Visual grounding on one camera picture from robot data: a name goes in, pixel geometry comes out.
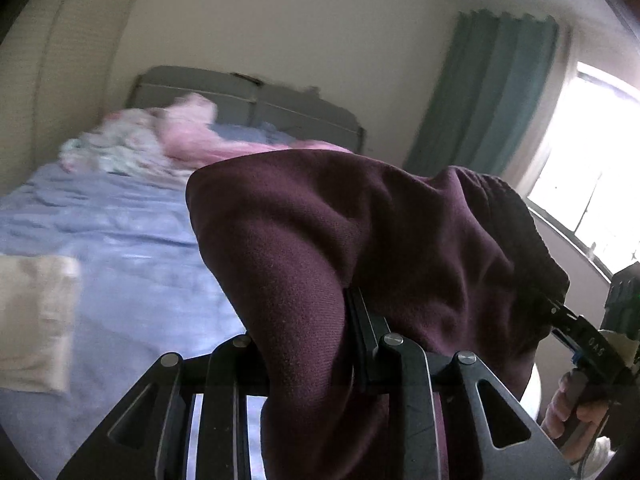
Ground window with metal frame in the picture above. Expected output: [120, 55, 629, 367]
[527, 63, 639, 276]

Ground pink crumpled blanket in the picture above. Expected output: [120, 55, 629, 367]
[153, 93, 349, 169]

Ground green curtain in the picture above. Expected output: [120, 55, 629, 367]
[404, 9, 560, 177]

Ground right hand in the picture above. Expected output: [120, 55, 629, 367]
[541, 370, 608, 463]

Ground white wardrobe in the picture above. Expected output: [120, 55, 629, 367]
[1, 0, 136, 193]

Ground white floral blanket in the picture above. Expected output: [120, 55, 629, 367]
[58, 108, 193, 185]

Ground maroon pants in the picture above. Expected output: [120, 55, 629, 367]
[186, 150, 570, 479]

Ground grey padded headboard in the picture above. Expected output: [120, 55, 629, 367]
[127, 66, 366, 154]

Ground white sleeve forearm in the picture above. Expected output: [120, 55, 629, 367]
[562, 434, 615, 479]

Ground cream folded garment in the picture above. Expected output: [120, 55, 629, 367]
[1, 255, 80, 392]

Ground light blue striped bed sheet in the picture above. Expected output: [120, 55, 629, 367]
[1, 161, 242, 479]

